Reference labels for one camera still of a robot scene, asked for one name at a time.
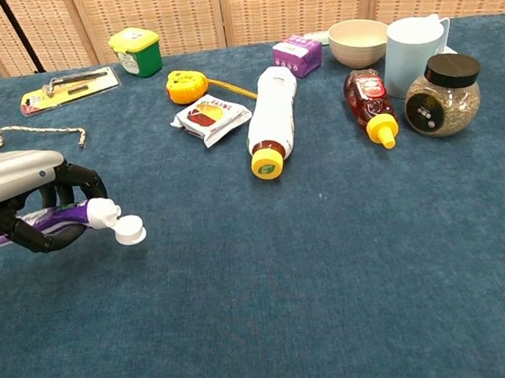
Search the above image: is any red sauce bottle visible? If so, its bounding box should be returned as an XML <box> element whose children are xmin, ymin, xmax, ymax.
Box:
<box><xmin>341</xmin><ymin>65</ymin><xmax>403</xmax><ymax>154</ymax></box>

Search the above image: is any purple tissue pack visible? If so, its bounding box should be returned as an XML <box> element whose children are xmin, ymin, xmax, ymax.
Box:
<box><xmin>270</xmin><ymin>32</ymin><xmax>326</xmax><ymax>82</ymax></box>

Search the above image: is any braided beige rope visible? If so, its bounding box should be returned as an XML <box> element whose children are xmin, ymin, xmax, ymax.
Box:
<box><xmin>0</xmin><ymin>102</ymin><xmax>89</xmax><ymax>159</ymax></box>

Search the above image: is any purple white toothpaste tube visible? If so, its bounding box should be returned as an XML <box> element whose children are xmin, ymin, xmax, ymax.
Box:
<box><xmin>0</xmin><ymin>193</ymin><xmax>149</xmax><ymax>260</ymax></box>

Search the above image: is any beige bowl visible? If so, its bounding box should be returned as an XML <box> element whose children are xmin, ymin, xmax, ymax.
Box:
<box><xmin>325</xmin><ymin>16</ymin><xmax>393</xmax><ymax>73</ymax></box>

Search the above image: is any white red snack packet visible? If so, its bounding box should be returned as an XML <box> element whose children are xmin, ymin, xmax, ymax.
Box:
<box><xmin>167</xmin><ymin>89</ymin><xmax>256</xmax><ymax>152</ymax></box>

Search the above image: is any blue table cloth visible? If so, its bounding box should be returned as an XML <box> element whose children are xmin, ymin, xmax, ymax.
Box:
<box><xmin>0</xmin><ymin>13</ymin><xmax>505</xmax><ymax>378</ymax></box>

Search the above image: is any glass seed jar black lid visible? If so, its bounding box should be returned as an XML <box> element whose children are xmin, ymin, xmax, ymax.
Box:
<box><xmin>399</xmin><ymin>48</ymin><xmax>489</xmax><ymax>142</ymax></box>

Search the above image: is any green container yellow lid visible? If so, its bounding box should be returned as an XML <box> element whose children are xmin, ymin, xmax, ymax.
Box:
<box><xmin>106</xmin><ymin>23</ymin><xmax>164</xmax><ymax>82</ymax></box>

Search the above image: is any white drink bottle yellow cap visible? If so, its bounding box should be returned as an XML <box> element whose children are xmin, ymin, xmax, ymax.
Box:
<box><xmin>239</xmin><ymin>64</ymin><xmax>308</xmax><ymax>182</ymax></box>

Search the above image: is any razor in yellow blister pack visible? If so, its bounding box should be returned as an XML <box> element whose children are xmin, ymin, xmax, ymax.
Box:
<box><xmin>16</xmin><ymin>64</ymin><xmax>124</xmax><ymax>119</ymax></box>

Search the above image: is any yellow orange tape measure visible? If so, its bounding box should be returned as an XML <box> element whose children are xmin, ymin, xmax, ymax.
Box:
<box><xmin>164</xmin><ymin>62</ymin><xmax>259</xmax><ymax>110</ymax></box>

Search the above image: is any black tripod stand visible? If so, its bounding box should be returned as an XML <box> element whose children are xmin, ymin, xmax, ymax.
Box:
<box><xmin>0</xmin><ymin>0</ymin><xmax>47</xmax><ymax>77</ymax></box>

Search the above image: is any light blue cup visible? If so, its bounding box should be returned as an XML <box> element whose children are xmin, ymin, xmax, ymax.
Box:
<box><xmin>377</xmin><ymin>12</ymin><xmax>458</xmax><ymax>101</ymax></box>

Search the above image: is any teal brush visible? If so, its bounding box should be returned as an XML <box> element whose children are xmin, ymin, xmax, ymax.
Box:
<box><xmin>301</xmin><ymin>30</ymin><xmax>332</xmax><ymax>48</ymax></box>

